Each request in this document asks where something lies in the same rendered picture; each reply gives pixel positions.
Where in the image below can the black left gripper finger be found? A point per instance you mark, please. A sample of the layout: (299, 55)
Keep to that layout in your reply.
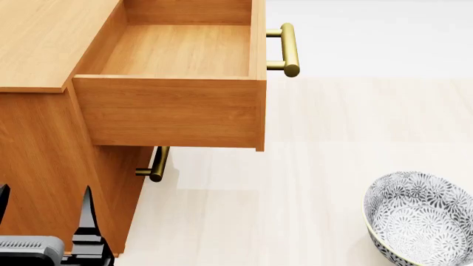
(3, 202)
(88, 219)

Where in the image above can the wooden cabinet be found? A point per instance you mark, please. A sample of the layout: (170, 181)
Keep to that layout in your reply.
(40, 133)

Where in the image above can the open wooden drawer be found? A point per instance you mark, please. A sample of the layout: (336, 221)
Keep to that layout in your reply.
(170, 110)

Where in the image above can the black white floral bowl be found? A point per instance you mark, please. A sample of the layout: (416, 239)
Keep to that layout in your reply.
(417, 221)

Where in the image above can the grey gripper camera box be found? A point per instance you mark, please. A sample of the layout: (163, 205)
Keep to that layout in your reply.
(29, 249)

